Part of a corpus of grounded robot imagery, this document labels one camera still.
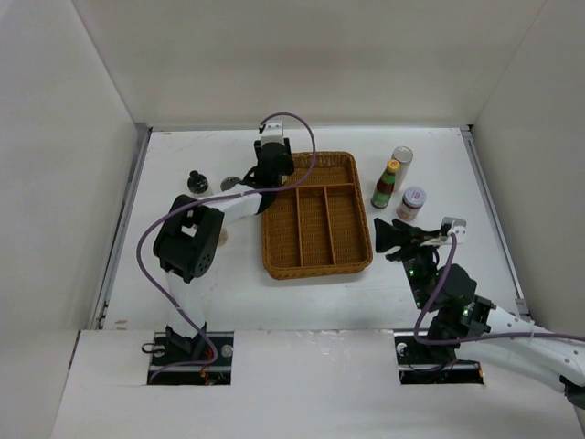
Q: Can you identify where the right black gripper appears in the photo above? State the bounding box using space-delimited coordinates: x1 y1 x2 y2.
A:
372 217 441 309

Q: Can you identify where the white-lid red-label jar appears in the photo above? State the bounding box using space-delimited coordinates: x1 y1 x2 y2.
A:
397 187 427 221

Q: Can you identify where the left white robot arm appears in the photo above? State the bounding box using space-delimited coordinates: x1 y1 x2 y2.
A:
153 137 294 284

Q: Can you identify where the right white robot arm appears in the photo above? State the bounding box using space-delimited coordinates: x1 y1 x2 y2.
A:
374 217 584 408

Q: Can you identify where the chrome-top glass shaker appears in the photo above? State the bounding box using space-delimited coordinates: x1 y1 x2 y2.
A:
220 176 241 192

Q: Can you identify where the yellow-cap brown sauce bottle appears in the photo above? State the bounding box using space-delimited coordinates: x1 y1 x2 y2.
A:
371 159 400 209

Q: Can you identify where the brown wicker divided basket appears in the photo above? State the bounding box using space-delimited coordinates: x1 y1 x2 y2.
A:
261 151 373 280

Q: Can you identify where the black-stopper glass bottle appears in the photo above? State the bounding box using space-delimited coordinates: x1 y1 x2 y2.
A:
186 170 213 197

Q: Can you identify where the tall silver-lid bead jar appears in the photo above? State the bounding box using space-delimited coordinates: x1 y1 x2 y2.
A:
392 145 414 192

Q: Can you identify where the pink-lid spice jar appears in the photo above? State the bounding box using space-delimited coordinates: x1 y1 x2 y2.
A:
218 228 228 246

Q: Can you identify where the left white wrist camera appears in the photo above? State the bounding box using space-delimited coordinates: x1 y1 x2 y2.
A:
259 120 284 146

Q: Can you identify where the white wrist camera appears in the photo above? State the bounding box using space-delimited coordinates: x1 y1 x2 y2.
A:
259 120 284 146
428 217 467 247

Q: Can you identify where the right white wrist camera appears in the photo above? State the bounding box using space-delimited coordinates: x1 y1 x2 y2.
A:
428 217 467 247

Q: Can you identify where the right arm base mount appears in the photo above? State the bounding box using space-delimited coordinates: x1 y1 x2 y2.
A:
393 331 484 385

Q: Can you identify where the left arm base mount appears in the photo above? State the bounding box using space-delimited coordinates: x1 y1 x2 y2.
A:
141 326 235 386

